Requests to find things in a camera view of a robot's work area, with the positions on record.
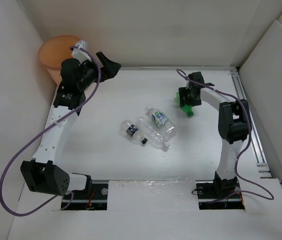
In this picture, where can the clear crushed plastic bottle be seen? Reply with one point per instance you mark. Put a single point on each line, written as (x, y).
(157, 139)

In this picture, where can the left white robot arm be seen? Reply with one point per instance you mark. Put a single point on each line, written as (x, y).
(41, 173)

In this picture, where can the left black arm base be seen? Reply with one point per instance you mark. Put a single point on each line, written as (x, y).
(96, 199)

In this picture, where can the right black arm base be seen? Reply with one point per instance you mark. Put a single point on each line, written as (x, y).
(219, 194)

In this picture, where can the green plastic bottle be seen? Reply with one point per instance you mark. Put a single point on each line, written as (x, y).
(187, 109)

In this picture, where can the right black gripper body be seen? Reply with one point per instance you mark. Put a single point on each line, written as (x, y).
(189, 100)

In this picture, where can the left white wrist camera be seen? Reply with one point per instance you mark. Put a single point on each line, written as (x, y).
(78, 51)

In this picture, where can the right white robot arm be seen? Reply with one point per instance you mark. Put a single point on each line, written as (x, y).
(233, 125)

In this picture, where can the orange capybara plastic bin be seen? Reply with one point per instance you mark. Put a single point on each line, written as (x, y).
(53, 52)

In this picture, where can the white green label bottle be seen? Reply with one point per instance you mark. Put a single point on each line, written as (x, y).
(162, 122)

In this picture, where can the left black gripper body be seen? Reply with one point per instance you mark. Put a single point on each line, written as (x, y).
(91, 74)

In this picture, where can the dark label black cap bottle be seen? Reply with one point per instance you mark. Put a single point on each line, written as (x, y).
(128, 128)

